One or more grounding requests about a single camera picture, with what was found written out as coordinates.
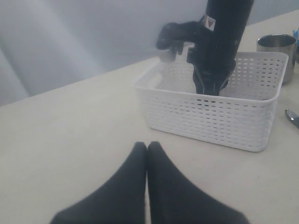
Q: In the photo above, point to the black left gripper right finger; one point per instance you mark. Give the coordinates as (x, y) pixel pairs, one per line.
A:
(174, 199)

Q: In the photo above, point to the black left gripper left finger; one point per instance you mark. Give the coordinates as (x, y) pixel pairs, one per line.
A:
(120, 200)

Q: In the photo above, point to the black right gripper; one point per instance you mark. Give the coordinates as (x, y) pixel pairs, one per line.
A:
(218, 38)

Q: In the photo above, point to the white perforated plastic basket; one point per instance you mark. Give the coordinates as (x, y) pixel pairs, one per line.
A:
(240, 117)

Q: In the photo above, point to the grey metal cup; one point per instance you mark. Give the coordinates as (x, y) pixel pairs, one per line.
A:
(282, 43)

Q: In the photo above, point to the silver metal table knife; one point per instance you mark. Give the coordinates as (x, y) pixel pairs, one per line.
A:
(292, 117)

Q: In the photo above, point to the blue chips snack bag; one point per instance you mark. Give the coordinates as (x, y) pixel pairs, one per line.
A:
(296, 33)

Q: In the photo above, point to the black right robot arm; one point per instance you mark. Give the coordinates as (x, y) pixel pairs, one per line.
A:
(228, 7)

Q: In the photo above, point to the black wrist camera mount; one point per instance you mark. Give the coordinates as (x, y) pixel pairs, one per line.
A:
(172, 38)

